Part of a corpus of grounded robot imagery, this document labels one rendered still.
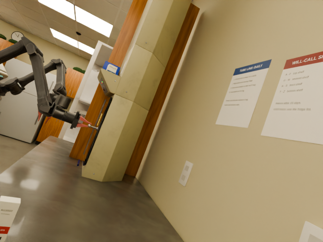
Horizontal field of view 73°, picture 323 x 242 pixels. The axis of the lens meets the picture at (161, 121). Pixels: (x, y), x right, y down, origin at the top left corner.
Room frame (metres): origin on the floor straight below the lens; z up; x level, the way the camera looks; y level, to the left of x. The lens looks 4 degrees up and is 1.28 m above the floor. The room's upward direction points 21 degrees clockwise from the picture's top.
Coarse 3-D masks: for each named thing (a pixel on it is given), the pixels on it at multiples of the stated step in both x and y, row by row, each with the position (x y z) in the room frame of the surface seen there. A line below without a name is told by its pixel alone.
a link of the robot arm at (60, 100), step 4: (60, 96) 1.21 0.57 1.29; (64, 96) 1.20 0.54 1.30; (56, 100) 1.20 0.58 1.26; (60, 100) 1.19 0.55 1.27; (64, 100) 1.20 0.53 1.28; (68, 100) 1.21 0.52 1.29; (52, 104) 1.19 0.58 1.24; (56, 104) 1.20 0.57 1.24; (60, 104) 1.19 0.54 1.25; (64, 104) 1.20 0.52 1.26; (68, 104) 1.22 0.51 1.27; (40, 108) 1.18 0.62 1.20; (44, 108) 1.17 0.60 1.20; (48, 108) 1.17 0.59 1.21; (52, 108) 1.20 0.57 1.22; (48, 112) 1.17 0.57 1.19
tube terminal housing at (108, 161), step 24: (120, 72) 1.36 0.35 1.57; (144, 72) 1.22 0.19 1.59; (120, 96) 1.20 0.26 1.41; (144, 96) 1.30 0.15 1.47; (120, 120) 1.21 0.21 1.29; (144, 120) 1.39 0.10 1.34; (96, 144) 1.19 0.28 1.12; (120, 144) 1.25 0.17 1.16; (96, 168) 1.20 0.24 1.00; (120, 168) 1.33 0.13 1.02
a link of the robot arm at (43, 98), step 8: (32, 48) 1.23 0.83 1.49; (32, 56) 1.25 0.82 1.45; (40, 56) 1.27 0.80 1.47; (32, 64) 1.25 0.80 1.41; (40, 64) 1.25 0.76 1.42; (40, 72) 1.24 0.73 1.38; (40, 80) 1.22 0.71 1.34; (40, 88) 1.21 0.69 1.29; (48, 88) 1.26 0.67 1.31; (40, 96) 1.20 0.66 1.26; (48, 96) 1.22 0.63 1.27; (40, 104) 1.19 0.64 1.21; (48, 104) 1.19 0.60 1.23; (40, 112) 1.18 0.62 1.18
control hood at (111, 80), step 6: (102, 72) 1.15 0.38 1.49; (108, 72) 1.16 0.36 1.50; (102, 78) 1.22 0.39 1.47; (108, 78) 1.16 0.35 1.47; (114, 78) 1.17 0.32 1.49; (120, 78) 1.18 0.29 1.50; (108, 84) 1.17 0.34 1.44; (114, 84) 1.18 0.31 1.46; (108, 90) 1.22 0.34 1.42; (114, 90) 1.18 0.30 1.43; (108, 96) 1.44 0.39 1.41
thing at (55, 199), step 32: (32, 160) 1.14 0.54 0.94; (64, 160) 1.37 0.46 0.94; (0, 192) 0.71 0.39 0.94; (32, 192) 0.79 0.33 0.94; (64, 192) 0.90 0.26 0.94; (96, 192) 1.03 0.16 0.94; (128, 192) 1.22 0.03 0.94; (32, 224) 0.61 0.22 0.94; (64, 224) 0.67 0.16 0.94; (96, 224) 0.74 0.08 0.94; (128, 224) 0.83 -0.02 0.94; (160, 224) 0.94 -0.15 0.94
